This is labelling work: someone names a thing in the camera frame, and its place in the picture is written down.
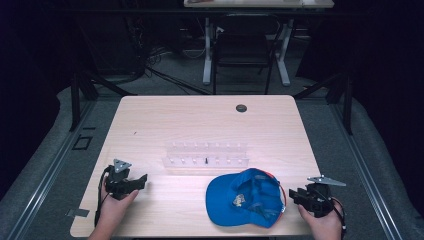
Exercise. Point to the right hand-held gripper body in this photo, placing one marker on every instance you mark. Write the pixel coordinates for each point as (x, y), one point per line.
(318, 196)

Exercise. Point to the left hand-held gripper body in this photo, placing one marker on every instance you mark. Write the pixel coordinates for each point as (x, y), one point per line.
(118, 181)

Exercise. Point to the blue baseball cap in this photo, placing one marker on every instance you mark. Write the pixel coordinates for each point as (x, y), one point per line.
(243, 200)

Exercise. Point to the person's left hand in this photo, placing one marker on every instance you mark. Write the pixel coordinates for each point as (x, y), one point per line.
(113, 208)

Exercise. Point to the person's right hand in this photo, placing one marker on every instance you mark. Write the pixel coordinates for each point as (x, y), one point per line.
(323, 225)

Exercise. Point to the grey tape strip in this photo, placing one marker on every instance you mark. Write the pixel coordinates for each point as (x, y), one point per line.
(77, 212)

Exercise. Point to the clear acrylic rack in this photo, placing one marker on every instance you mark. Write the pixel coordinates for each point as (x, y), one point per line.
(206, 156)

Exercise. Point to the round dark table grommet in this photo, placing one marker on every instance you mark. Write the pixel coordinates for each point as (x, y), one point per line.
(241, 108)

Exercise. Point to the black chair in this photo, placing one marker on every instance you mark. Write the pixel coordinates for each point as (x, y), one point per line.
(243, 43)

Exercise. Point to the white-legged desk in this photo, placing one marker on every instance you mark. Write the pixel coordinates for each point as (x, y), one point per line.
(256, 4)

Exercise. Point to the metal floor rail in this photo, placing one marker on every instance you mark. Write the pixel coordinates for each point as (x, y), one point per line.
(366, 173)
(50, 170)

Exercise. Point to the black metal frame stand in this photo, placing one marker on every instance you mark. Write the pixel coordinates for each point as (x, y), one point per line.
(347, 103)
(76, 100)

